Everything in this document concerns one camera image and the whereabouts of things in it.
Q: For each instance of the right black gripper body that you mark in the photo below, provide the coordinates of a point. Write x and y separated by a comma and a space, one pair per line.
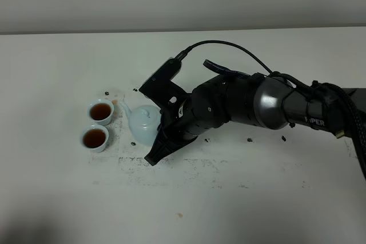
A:
188, 115

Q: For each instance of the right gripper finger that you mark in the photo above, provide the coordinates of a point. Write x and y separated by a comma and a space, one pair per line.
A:
165, 145
160, 128

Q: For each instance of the light blue porcelain teapot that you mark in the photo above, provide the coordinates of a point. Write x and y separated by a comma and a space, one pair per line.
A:
143, 122

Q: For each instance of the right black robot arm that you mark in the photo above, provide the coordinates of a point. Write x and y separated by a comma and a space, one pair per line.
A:
271, 102

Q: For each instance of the far light blue teacup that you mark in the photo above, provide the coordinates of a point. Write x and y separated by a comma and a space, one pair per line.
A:
101, 111

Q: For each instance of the light blue teacup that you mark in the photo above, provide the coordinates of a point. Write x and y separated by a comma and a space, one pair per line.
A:
101, 111
95, 138

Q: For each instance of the near light blue teacup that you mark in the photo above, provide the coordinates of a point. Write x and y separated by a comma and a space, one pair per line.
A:
95, 138

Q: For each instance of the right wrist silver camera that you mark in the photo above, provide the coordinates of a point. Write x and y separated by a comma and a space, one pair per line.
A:
168, 70

